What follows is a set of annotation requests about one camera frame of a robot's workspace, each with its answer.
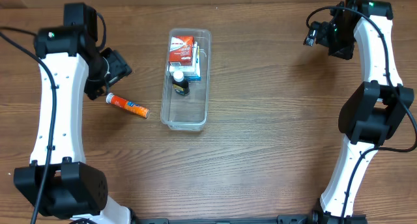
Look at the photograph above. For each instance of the clear plastic container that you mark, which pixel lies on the clear plastic container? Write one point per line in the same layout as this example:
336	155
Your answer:
188	112

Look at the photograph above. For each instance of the white plaster box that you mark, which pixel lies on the white plaster box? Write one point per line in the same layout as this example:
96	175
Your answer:
185	69

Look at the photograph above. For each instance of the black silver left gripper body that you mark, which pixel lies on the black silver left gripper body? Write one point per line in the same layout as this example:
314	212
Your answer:
109	67

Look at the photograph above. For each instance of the dark bottle white cap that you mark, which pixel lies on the dark bottle white cap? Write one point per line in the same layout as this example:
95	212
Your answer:
180	84

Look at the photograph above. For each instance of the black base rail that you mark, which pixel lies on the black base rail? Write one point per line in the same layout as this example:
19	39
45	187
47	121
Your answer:
280	219

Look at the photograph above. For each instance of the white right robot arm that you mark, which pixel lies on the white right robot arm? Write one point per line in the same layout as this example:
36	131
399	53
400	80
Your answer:
374	111

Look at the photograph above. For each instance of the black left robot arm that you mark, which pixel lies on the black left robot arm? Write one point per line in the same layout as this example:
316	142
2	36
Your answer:
74	64

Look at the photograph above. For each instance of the orange tablet tube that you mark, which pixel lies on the orange tablet tube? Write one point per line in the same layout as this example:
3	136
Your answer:
127	105

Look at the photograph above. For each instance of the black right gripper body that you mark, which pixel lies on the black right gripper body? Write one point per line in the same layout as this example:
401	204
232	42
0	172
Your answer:
340	37

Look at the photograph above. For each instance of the red white small box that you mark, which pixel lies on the red white small box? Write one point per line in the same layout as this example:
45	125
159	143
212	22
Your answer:
181	50

